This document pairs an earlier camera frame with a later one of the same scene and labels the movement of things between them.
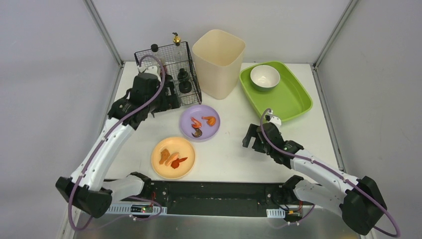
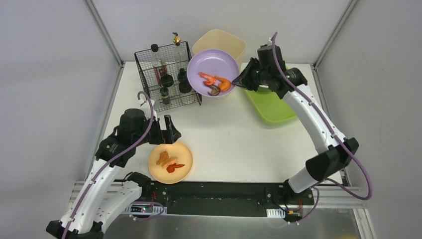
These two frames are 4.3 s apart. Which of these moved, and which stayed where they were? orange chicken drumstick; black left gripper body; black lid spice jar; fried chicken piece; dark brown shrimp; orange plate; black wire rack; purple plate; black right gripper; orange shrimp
Moved: orange chicken drumstick; purple plate; black left gripper body; orange shrimp; dark brown shrimp; black right gripper; orange plate
Stayed: fried chicken piece; black lid spice jar; black wire rack
